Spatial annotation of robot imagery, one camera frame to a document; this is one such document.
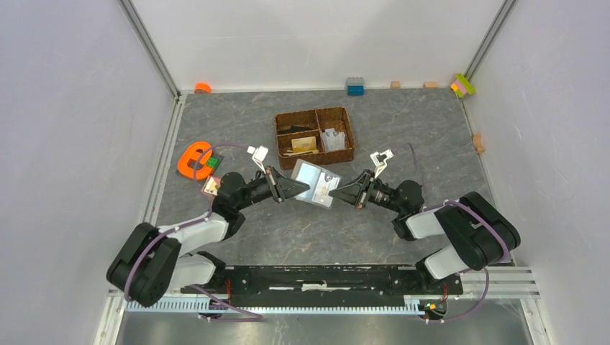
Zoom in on purple cable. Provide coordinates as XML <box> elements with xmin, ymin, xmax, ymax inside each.
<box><xmin>122</xmin><ymin>142</ymin><xmax>265</xmax><ymax>323</ymax></box>
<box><xmin>393</xmin><ymin>142</ymin><xmax>511</xmax><ymax>325</ymax></box>

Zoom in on orange round cap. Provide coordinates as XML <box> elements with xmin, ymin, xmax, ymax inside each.
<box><xmin>194</xmin><ymin>83</ymin><xmax>211</xmax><ymax>94</ymax></box>

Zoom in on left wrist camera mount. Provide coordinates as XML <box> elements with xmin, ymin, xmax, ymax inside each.
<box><xmin>247</xmin><ymin>145</ymin><xmax>269</xmax><ymax>173</ymax></box>

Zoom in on grey card holder wallet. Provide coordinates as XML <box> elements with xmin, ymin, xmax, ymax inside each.
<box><xmin>291</xmin><ymin>159</ymin><xmax>338</xmax><ymax>203</ymax></box>

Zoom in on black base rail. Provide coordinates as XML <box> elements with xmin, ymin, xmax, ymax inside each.
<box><xmin>202</xmin><ymin>264</ymin><xmax>463</xmax><ymax>308</ymax></box>

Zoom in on white VIP card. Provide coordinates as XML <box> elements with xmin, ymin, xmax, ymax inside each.
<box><xmin>304</xmin><ymin>172</ymin><xmax>341</xmax><ymax>208</ymax></box>

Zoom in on blue grey toy brick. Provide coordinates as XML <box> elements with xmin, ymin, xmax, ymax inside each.
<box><xmin>345</xmin><ymin>77</ymin><xmax>365</xmax><ymax>96</ymax></box>

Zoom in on brown wicker divided basket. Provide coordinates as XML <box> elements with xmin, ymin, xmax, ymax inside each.
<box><xmin>274</xmin><ymin>106</ymin><xmax>356</xmax><ymax>170</ymax></box>

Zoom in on black item in basket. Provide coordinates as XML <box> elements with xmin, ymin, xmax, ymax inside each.
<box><xmin>277</xmin><ymin>125</ymin><xmax>311</xmax><ymax>135</ymax></box>

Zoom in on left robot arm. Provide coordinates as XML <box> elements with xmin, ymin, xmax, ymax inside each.
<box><xmin>106</xmin><ymin>166</ymin><xmax>310</xmax><ymax>307</ymax></box>

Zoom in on wooden arch block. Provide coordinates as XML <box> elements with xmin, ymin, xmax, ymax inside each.
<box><xmin>472</xmin><ymin>133</ymin><xmax>486</xmax><ymax>155</ymax></box>

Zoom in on white cards in basket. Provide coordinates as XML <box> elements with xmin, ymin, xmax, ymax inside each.
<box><xmin>321</xmin><ymin>128</ymin><xmax>346</xmax><ymax>152</ymax></box>

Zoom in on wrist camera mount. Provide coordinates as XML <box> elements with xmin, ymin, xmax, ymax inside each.
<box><xmin>247</xmin><ymin>145</ymin><xmax>269</xmax><ymax>173</ymax></box>
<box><xmin>370</xmin><ymin>149</ymin><xmax>393</xmax><ymax>178</ymax></box>

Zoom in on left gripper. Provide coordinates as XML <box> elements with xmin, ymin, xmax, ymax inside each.
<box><xmin>235</xmin><ymin>165</ymin><xmax>310</xmax><ymax>211</ymax></box>

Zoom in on yellow card in basket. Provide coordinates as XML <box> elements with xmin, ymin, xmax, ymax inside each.
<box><xmin>291</xmin><ymin>136</ymin><xmax>317</xmax><ymax>153</ymax></box>

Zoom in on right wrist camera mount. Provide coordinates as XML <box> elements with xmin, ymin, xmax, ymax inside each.
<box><xmin>370</xmin><ymin>149</ymin><xmax>393</xmax><ymax>178</ymax></box>

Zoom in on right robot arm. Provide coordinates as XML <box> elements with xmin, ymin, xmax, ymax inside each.
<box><xmin>329</xmin><ymin>170</ymin><xmax>521</xmax><ymax>293</ymax></box>

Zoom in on multicolour toy brick stack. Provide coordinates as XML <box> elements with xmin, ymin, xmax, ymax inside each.
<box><xmin>450</xmin><ymin>73</ymin><xmax>476</xmax><ymax>98</ymax></box>

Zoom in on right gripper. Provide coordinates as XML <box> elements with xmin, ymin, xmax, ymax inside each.
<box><xmin>329</xmin><ymin>169</ymin><xmax>404</xmax><ymax>214</ymax></box>

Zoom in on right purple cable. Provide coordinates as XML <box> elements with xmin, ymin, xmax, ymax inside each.
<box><xmin>393</xmin><ymin>142</ymin><xmax>511</xmax><ymax>325</ymax></box>

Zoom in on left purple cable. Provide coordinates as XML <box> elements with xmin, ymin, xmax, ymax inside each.
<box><xmin>122</xmin><ymin>142</ymin><xmax>265</xmax><ymax>323</ymax></box>

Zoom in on green toy block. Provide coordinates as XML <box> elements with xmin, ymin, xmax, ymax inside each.
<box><xmin>206</xmin><ymin>157</ymin><xmax>223</xmax><ymax>170</ymax></box>

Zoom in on orange plastic tape dispenser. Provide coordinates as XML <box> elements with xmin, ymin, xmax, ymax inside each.
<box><xmin>177</xmin><ymin>142</ymin><xmax>214</xmax><ymax>181</ymax></box>

